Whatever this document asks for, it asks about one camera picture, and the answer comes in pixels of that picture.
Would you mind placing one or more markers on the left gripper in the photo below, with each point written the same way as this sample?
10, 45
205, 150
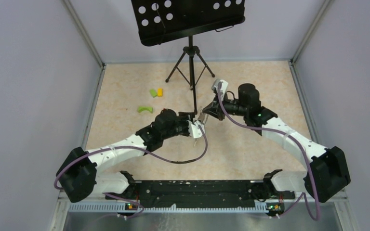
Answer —
185, 121

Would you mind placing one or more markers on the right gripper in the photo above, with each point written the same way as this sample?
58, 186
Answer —
215, 109

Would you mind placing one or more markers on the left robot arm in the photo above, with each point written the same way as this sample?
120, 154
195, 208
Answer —
81, 174

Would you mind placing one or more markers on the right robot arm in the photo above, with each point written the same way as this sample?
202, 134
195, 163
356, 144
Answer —
326, 170

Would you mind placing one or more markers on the green curved block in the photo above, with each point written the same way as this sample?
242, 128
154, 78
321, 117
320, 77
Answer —
141, 109

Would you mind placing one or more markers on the black music stand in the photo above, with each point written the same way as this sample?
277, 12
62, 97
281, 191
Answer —
162, 21

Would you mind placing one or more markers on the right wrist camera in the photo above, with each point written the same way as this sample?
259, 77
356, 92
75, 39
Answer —
219, 85

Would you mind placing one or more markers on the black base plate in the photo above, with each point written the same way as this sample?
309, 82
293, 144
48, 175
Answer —
202, 193

